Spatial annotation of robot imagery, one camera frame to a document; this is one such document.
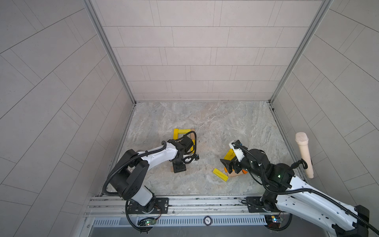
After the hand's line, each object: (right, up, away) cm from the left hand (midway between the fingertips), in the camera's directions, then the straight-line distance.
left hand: (181, 164), depth 87 cm
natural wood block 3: (+26, +4, -23) cm, 35 cm away
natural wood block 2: (-3, +2, -13) cm, 14 cm away
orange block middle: (+22, +5, -21) cm, 31 cm away
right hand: (+24, +9, -14) cm, 29 cm away
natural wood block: (+7, +19, -9) cm, 22 cm away
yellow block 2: (+22, -3, -7) cm, 24 cm away
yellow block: (-5, +17, +10) cm, 20 cm away
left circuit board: (-14, -19, -21) cm, 32 cm away
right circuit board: (+45, -20, -19) cm, 53 cm away
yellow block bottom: (+7, +13, -14) cm, 20 cm away
